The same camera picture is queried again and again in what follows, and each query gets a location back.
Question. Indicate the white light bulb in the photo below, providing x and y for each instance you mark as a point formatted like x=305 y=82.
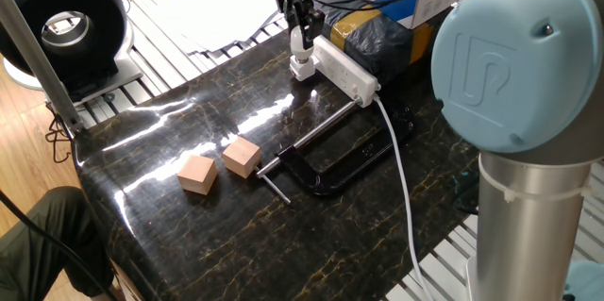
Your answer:
x=297 y=46

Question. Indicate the white bulb holder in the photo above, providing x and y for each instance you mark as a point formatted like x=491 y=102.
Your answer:
x=303 y=69

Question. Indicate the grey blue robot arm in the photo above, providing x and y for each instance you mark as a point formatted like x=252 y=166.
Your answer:
x=519 y=55

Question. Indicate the white power strip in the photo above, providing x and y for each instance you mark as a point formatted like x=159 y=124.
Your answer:
x=347 y=74

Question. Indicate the black plastic wrapped package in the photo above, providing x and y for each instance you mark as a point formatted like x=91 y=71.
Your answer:
x=377 y=46

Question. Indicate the white paper sheets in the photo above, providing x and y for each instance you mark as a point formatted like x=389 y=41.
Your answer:
x=212 y=8

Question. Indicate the wooden cube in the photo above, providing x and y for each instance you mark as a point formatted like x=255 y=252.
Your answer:
x=241 y=157
x=198 y=176

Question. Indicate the black C-clamp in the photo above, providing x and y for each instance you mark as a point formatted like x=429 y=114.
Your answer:
x=325 y=187

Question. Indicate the dark trousered person leg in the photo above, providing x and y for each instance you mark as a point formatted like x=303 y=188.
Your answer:
x=28 y=254

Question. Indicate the aluminium frame post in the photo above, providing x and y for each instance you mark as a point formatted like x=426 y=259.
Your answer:
x=38 y=60

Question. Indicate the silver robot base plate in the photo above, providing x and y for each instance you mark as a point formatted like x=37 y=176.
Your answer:
x=469 y=277

